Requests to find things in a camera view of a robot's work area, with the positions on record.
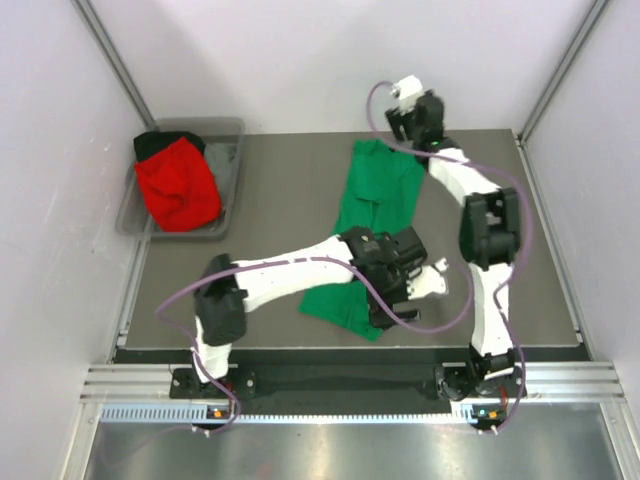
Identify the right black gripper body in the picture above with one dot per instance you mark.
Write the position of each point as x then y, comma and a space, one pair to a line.
408, 121

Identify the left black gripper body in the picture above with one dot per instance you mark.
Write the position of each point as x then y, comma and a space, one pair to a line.
392, 285

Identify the green t-shirt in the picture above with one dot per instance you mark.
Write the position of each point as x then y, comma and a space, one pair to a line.
381, 194

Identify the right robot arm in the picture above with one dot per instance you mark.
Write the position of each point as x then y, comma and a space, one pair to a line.
489, 236

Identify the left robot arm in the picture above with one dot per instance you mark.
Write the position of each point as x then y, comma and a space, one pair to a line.
393, 264

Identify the red t-shirt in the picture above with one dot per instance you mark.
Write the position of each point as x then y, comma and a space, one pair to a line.
178, 188

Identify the black t-shirt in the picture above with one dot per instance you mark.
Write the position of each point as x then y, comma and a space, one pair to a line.
149, 143

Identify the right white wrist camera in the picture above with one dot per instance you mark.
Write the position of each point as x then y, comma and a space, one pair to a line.
406, 92

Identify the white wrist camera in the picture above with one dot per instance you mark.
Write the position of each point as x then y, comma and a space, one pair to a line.
428, 280
406, 92

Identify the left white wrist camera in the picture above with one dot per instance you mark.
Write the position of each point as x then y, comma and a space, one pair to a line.
428, 280

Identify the slotted grey cable duct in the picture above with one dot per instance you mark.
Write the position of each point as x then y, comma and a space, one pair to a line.
219, 414

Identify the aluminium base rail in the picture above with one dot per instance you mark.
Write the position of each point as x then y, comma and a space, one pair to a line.
546, 382

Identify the right aluminium frame post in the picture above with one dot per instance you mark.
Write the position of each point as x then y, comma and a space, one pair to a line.
578, 42

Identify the aluminium frame post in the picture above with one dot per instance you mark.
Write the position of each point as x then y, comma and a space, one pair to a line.
106, 45
578, 42

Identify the left aluminium frame post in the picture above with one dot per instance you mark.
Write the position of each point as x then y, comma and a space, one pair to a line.
106, 45

